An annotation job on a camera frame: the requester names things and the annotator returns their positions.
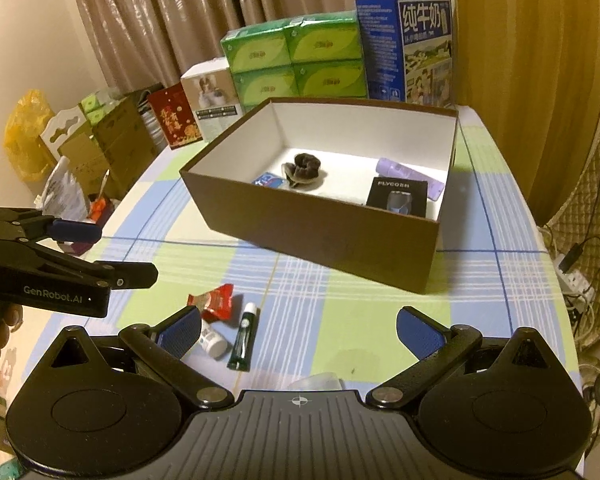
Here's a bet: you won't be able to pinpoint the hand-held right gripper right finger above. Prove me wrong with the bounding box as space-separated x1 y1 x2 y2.
366 306 556 411

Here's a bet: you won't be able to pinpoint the brown cardboard box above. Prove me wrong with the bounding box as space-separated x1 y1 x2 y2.
179 96 460 295

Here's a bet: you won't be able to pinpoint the white cables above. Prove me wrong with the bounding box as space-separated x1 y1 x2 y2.
537 225 597 347

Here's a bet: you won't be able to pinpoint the yellow plastic bag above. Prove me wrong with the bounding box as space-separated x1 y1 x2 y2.
4 89 56 184

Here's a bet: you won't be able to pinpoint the beige patterned curtain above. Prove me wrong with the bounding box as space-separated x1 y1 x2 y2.
62 0 457 102

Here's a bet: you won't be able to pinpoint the small white bottle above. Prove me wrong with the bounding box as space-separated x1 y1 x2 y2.
195 319 231 360

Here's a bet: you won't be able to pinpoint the cardboard carton with white insert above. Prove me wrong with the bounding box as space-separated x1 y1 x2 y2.
39 106 107 196

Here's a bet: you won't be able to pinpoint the golden curtain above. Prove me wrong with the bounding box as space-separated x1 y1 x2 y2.
452 0 600 227

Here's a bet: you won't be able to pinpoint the red gift box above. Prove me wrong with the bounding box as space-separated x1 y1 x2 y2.
147 82 204 151

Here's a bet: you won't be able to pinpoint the red snack packet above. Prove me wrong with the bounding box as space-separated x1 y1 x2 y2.
187 284 235 324

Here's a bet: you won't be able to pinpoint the white power strip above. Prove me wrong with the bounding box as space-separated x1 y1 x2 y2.
555 256 596 302

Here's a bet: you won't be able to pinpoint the green white tube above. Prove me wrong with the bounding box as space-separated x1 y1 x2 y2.
227 302 259 372

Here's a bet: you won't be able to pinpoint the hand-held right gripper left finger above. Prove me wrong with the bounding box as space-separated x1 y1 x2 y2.
47 305 235 411

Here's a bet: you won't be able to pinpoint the green tissue pack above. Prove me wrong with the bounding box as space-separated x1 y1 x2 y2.
221 27 295 74
285 10 361 64
291 57 369 101
231 64 301 107

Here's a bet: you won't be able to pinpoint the white plastic bag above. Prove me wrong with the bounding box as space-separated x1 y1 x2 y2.
42 157 91 222

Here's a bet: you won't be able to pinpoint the dark brown cardboard carton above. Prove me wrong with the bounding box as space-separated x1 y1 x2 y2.
92 97 161 196

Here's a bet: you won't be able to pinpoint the white product box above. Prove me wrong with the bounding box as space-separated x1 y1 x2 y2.
181 59 245 142

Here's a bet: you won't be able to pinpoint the blue milk carton case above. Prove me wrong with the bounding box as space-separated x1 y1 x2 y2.
355 0 455 107

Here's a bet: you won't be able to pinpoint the clear cotton swab pack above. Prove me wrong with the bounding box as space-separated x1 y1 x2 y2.
286 371 342 394

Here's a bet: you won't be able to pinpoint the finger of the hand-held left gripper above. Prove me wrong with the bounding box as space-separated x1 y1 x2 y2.
0 205 103 245
0 240 160 296

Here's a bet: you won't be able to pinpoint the black charger cable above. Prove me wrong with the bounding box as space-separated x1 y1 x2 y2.
560 160 600 272

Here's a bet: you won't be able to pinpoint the black shaver box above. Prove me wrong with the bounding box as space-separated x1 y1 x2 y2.
365 176 430 219

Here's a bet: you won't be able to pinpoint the dark brown hair scrunchie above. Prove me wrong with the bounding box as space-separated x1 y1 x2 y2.
281 152 326 189

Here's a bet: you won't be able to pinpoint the checked cloth covered desktop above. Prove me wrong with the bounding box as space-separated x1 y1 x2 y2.
87 102 582 397

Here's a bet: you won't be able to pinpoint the blue tissue pack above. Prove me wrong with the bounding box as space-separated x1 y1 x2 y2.
251 172 289 190

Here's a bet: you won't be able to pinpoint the green packs in carton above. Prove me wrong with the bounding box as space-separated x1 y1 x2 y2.
80 89 121 126

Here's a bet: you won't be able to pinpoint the purple bottle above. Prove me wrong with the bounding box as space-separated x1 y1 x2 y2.
376 157 446 201

